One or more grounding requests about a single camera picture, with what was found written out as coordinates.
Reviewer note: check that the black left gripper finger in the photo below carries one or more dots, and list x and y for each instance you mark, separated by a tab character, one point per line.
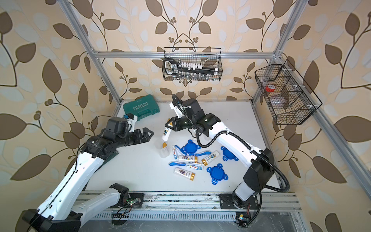
143	131
146	136

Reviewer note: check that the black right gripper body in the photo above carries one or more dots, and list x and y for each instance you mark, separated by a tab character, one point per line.
187	122

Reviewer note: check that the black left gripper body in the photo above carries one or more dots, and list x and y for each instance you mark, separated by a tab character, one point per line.
129	138

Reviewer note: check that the white shampoo bottle gold cap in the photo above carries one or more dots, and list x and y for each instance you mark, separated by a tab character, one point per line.
167	130

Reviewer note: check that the clear plastic container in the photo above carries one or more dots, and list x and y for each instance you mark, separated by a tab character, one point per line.
164	150

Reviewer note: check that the toothpaste tube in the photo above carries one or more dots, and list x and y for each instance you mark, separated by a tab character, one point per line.
194	166
175	153

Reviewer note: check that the white bottle angled gold cap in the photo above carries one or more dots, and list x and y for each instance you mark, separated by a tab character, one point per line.
207	160

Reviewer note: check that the blue toothbrush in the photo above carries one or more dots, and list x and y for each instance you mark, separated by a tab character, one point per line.
177	164
202	153

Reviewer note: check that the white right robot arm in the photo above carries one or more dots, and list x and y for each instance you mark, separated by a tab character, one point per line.
259	163

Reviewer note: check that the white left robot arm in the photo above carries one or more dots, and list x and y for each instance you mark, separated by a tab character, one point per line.
58	212

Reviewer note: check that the green plastic tool case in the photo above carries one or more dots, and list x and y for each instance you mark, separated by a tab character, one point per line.
142	107

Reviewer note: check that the blue lid upper left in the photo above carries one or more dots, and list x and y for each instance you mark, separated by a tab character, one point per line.
190	148

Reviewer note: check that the blue lid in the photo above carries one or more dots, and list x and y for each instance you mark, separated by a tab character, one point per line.
190	148
217	173
228	155

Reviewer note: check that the white bottle purple label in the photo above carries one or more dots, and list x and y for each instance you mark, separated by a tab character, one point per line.
187	159

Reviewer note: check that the blue lid right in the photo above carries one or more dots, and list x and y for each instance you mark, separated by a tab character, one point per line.
228	155

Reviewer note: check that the blue lid front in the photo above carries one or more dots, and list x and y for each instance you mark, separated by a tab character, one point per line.
217	173

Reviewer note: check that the front white bottle gold cap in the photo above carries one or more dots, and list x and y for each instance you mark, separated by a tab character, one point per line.
184	173

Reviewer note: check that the black socket wrench set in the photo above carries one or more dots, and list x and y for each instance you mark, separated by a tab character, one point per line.
173	67

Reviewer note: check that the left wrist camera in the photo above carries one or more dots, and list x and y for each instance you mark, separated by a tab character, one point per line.
121	126

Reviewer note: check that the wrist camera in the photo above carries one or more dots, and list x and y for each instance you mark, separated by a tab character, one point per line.
121	126
193	109

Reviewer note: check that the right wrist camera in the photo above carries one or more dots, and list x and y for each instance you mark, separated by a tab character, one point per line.
193	109

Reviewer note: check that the black wire basket back wall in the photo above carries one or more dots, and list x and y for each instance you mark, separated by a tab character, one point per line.
206	56

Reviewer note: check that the black wire basket wall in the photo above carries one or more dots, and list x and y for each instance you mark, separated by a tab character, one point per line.
293	100
206	56

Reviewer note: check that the black wire basket right wall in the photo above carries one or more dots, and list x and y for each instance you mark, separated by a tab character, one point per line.
293	100

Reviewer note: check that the aluminium frame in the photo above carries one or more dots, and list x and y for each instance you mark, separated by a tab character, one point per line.
355	165

